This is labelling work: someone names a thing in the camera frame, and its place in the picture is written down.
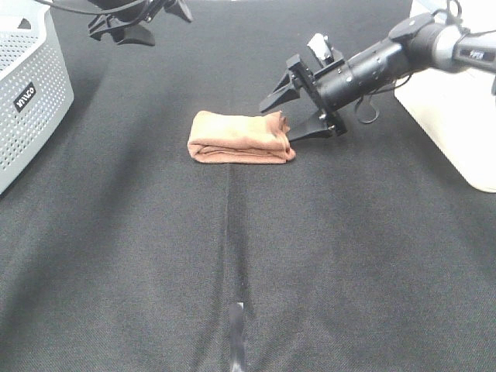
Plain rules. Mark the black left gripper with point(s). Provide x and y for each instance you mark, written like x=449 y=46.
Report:
x=121 y=19

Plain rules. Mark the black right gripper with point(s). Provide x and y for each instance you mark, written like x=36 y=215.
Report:
x=323 y=123

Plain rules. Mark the brown terry towel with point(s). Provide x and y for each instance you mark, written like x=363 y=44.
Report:
x=219 y=139

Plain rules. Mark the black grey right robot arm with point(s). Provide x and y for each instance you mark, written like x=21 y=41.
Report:
x=413 y=45

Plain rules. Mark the grey perforated laundry basket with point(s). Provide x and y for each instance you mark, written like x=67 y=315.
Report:
x=36 y=90

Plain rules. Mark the white plastic storage bin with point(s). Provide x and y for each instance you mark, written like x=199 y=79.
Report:
x=453 y=100

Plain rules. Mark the black table cover cloth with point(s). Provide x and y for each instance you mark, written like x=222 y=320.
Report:
x=367 y=252

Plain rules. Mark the grey tape strip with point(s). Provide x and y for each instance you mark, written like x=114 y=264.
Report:
x=237 y=350

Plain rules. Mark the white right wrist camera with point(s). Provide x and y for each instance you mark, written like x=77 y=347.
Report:
x=323 y=51

